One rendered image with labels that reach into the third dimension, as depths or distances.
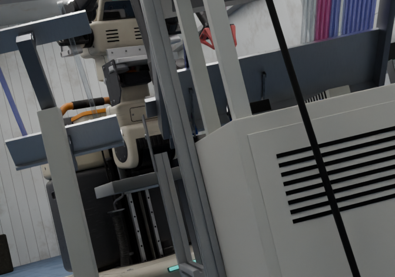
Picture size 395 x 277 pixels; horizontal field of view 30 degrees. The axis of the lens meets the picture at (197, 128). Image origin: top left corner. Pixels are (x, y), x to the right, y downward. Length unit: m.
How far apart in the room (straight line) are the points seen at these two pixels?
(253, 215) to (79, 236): 0.90
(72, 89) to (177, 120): 9.42
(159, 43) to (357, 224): 0.64
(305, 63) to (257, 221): 1.03
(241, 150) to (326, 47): 1.00
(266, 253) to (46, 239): 9.54
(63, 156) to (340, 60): 0.86
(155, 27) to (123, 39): 1.22
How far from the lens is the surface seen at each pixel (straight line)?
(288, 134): 1.25
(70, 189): 2.05
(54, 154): 2.06
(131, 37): 2.90
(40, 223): 10.71
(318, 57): 2.20
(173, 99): 1.65
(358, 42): 2.23
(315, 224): 1.26
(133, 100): 2.87
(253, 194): 1.23
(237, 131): 1.23
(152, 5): 1.69
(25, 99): 10.88
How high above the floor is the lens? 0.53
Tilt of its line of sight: 4 degrees up
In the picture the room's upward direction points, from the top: 14 degrees counter-clockwise
